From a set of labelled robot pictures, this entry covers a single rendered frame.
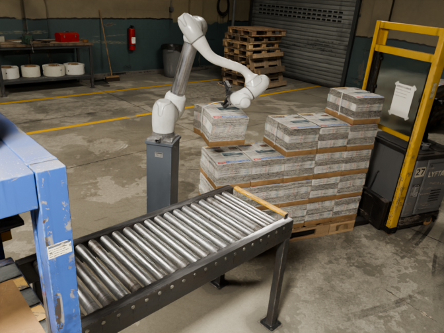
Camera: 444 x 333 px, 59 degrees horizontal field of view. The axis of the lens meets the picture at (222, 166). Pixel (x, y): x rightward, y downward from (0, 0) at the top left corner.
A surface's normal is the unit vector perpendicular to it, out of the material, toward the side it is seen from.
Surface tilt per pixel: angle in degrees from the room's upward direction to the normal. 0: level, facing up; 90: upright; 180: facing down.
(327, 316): 0
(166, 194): 90
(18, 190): 90
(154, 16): 90
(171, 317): 0
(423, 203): 90
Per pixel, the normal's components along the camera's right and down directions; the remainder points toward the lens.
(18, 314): 0.07, -0.91
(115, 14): 0.68, 0.34
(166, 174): -0.20, 0.38
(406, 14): -0.73, 0.22
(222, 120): 0.37, 0.52
